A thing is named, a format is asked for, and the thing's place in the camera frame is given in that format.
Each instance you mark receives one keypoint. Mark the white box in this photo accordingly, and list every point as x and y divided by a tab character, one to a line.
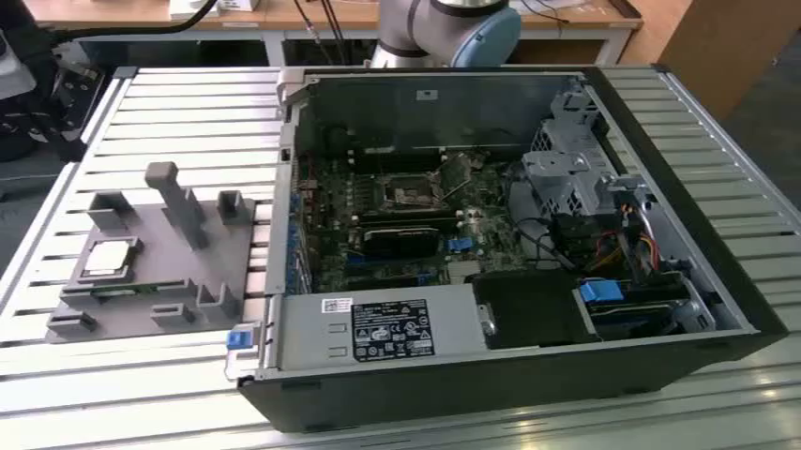
191	9

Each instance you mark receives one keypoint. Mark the green motherboard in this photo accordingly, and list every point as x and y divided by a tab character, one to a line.
487	225

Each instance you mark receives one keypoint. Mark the silver square CPU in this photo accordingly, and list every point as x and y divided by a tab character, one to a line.
107	255

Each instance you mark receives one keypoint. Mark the blue case latch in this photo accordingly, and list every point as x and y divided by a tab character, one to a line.
240	340

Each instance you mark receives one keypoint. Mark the silver power supply with label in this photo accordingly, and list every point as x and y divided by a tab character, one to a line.
312	337

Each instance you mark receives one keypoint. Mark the black plastic shroud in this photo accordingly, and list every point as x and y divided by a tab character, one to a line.
531	309

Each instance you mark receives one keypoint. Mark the CPU socket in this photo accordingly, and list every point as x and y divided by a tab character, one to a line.
410	192

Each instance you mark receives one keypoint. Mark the wooden cabinet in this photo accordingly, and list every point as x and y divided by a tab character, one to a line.
719	47

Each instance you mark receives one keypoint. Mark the silver chipset heatsink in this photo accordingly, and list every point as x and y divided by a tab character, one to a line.
468	272

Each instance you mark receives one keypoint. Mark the green RAM stick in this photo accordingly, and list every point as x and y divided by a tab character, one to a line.
144	288

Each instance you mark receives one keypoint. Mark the grey plastic parts rack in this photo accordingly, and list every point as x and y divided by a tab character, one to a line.
163	267

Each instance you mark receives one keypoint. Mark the silver metal drive cage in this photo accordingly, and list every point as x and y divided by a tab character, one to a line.
557	178

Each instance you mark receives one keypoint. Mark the metal locking lever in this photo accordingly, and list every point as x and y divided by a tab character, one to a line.
444	197

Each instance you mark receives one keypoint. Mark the blue board connector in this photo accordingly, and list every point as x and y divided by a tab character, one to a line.
459	245

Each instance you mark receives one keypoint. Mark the black graphics card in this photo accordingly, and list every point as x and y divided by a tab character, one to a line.
400	244

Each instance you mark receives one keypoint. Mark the black RAM stick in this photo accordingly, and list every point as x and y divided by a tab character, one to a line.
406	221

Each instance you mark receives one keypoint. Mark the black open PC case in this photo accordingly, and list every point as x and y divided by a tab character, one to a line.
438	398

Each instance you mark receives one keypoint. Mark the blue disk carrier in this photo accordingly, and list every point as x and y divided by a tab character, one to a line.
601	293

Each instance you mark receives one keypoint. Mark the wooden desk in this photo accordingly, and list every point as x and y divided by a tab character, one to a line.
263	21

